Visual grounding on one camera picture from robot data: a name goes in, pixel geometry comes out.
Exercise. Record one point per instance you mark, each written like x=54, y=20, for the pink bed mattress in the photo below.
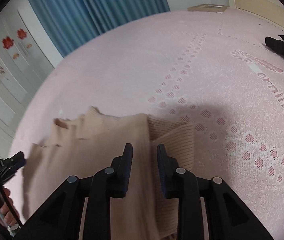
x=211, y=70

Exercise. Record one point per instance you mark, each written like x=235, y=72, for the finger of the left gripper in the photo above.
x=13, y=164

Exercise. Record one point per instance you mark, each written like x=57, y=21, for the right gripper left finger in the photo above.
x=81, y=208

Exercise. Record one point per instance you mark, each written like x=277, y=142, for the white wardrobe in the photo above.
x=27, y=57

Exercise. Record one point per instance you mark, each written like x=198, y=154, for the pink knit sweater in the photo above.
x=85, y=145

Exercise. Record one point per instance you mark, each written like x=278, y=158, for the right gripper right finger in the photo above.
x=206, y=207

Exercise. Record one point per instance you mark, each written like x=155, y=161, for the blue curtain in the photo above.
x=72, y=23

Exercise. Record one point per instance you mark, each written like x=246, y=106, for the person's left hand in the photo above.
x=6, y=216

